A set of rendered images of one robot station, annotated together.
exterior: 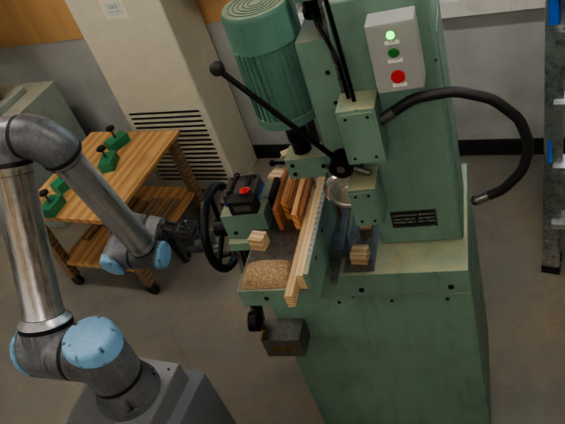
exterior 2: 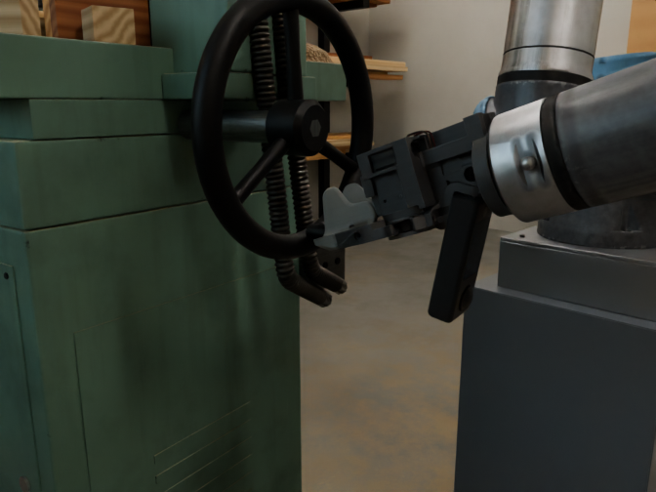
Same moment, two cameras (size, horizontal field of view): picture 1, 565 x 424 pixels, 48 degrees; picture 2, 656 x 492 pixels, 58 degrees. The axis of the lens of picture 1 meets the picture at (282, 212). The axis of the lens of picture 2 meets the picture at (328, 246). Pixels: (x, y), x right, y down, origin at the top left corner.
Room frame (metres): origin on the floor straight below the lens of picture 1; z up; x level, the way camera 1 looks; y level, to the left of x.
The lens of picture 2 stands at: (2.24, 0.35, 0.83)
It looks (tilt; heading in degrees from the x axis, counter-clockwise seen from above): 13 degrees down; 191
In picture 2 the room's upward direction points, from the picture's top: straight up
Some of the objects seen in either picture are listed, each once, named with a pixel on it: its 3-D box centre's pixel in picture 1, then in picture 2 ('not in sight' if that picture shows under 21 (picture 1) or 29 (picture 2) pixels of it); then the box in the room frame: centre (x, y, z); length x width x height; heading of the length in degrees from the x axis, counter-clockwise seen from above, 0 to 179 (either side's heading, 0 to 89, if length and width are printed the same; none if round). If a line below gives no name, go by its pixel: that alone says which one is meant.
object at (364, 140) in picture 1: (362, 128); not in sight; (1.23, -0.24, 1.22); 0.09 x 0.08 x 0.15; 65
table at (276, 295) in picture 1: (282, 219); (186, 77); (1.45, 0.01, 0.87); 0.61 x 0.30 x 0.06; 155
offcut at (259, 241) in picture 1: (258, 241); not in sight; (1.34, 0.09, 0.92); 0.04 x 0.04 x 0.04; 53
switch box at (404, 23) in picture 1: (396, 50); not in sight; (1.19, -0.34, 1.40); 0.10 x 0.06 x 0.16; 65
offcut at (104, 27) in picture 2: (278, 177); (108, 27); (1.59, -0.03, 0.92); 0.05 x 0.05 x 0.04; 47
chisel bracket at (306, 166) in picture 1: (314, 162); not in sight; (1.44, -0.13, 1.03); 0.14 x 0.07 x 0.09; 65
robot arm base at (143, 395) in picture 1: (123, 383); (603, 204); (1.25, 0.60, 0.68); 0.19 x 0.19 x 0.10
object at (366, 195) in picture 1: (366, 196); not in sight; (1.23, -0.21, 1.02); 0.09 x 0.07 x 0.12; 155
